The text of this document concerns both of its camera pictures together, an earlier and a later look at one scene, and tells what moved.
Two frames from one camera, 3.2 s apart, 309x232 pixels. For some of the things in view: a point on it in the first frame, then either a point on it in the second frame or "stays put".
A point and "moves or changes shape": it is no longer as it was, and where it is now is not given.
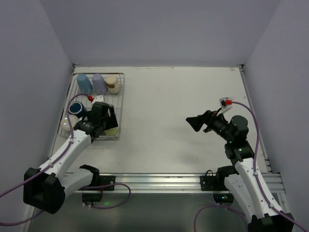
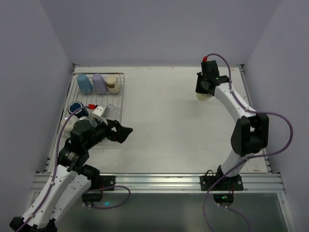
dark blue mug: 77,108 stays put
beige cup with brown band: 113,84 stays put
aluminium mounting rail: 169,183 stays put
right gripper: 207,121 -> 200,86
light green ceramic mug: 112,131 moves or changes shape
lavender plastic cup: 99,86 stays put
